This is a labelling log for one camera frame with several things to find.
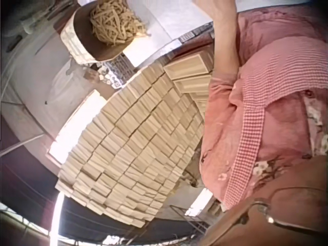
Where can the heap of tan rubber bands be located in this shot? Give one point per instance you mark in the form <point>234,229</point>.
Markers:
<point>115,23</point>

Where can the open cream box tray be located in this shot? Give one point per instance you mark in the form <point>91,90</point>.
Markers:
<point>185,67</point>
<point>193,84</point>

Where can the brown round tray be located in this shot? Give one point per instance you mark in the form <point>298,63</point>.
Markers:
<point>84,38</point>

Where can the stack of cream boxes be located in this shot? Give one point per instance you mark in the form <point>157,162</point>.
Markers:
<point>133,143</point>

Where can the patterned packet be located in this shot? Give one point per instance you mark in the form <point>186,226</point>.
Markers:
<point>191,36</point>

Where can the heap of patterned packets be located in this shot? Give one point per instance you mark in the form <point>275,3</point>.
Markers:
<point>119,69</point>

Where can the dark blue cloth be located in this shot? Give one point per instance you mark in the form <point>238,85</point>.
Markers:
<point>107,225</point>

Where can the white cloth sack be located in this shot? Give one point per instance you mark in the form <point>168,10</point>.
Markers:
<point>61,92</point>

